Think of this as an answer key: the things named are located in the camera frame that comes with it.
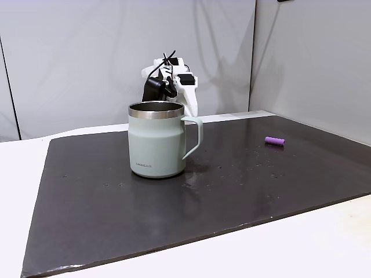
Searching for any purple pen grip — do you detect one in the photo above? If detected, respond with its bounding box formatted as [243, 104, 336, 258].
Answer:
[264, 136, 286, 147]

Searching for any black camera cable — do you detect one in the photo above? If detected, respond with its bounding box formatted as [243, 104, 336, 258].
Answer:
[146, 50, 177, 79]

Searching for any black oval camera box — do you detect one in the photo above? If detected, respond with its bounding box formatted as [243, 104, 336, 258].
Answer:
[143, 76, 166, 103]

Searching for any pale green steel mug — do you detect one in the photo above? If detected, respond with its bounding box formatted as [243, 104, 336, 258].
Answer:
[128, 101, 204, 179]

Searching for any black table mat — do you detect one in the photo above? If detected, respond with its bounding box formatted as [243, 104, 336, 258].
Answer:
[20, 114, 371, 276]

